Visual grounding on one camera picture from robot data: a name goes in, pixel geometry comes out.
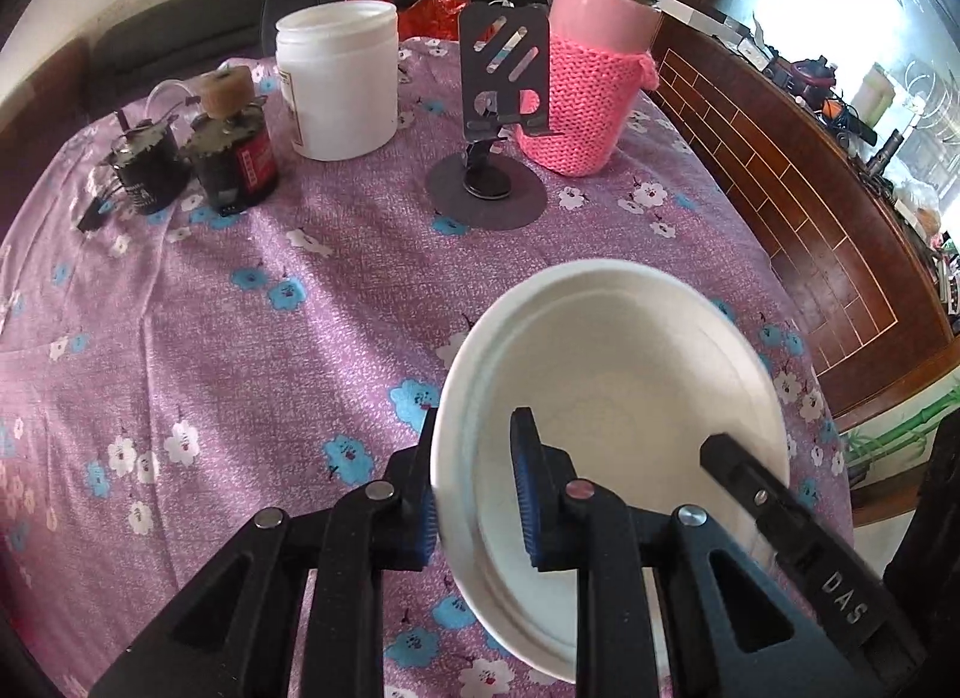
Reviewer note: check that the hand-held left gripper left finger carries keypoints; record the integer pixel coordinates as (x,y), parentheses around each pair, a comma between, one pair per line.
(427,510)

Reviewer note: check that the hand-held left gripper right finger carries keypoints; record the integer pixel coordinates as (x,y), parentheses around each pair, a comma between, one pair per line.
(526,503)

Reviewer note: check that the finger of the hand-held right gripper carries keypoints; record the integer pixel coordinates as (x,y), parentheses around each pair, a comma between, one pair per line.
(750,477)

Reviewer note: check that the white foam bowl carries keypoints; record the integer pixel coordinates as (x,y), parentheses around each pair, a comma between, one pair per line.
(622,383)
(452,443)

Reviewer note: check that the person's dark clothing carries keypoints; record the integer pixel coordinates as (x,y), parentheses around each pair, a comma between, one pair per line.
(934,555)

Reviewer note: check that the purple floral tablecloth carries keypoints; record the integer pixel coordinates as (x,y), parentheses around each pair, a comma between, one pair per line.
(225,338)

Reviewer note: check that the white cup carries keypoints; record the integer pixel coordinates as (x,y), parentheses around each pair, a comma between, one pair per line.
(876,94)

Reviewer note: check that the pink knitted thermos flask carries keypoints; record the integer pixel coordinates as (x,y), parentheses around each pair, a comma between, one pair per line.
(592,90)

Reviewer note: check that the white plastic jar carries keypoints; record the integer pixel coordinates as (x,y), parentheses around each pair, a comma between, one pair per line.
(341,83)

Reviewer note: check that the black phone stand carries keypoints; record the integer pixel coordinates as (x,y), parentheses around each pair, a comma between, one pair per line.
(495,68)

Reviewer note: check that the small black jar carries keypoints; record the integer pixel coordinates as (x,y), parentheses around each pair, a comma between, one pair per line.
(142,173)

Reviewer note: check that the red plastic bag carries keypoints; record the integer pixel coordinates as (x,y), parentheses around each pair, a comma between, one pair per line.
(442,11)

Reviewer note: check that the dark sofa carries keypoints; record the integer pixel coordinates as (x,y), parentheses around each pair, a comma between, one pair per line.
(225,15)

